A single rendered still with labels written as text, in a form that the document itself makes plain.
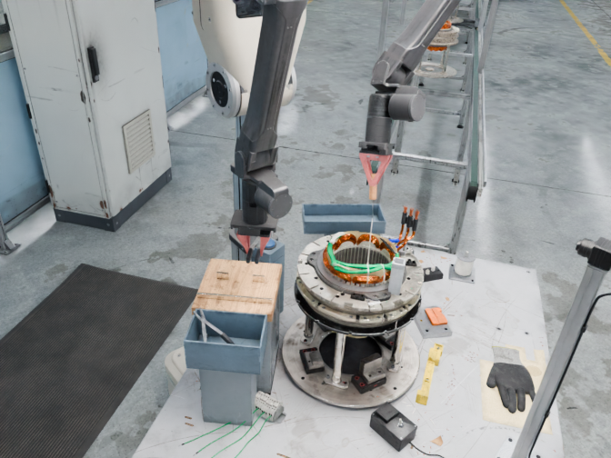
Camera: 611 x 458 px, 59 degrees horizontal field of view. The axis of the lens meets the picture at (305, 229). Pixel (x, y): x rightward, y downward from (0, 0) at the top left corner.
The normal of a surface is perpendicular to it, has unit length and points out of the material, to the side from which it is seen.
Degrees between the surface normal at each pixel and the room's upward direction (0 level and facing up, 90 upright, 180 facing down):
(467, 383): 0
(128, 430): 0
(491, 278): 0
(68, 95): 90
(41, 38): 90
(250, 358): 90
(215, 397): 90
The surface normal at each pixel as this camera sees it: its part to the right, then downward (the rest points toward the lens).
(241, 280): 0.04, -0.84
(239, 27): 0.61, 0.44
